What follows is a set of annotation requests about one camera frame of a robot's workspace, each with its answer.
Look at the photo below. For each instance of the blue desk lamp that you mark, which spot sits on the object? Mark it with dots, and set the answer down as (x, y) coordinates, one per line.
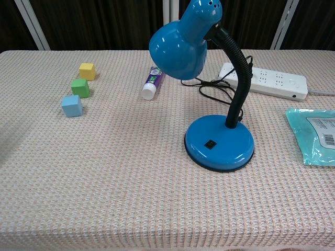
(219, 149)

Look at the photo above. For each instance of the purple white toothpaste tube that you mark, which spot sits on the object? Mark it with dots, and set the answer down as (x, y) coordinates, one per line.
(152, 82)

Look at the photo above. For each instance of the beige woven tablecloth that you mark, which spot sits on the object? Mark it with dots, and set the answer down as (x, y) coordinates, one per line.
(104, 170)

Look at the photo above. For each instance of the green cube block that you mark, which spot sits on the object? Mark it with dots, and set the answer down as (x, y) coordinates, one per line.
(80, 88)

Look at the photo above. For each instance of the yellow cube block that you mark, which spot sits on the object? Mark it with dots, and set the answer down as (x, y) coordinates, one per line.
(87, 70)

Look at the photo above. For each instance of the light blue cube block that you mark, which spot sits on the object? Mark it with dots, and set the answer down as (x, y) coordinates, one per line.
(71, 105)

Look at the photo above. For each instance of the white power strip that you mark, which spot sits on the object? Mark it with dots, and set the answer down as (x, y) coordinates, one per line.
(277, 81)

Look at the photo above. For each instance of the teal plastic bag with label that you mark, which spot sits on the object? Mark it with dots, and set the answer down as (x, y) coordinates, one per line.
(312, 136)

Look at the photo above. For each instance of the white frame post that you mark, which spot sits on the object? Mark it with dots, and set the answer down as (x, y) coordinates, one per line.
(170, 15)
(284, 24)
(36, 23)

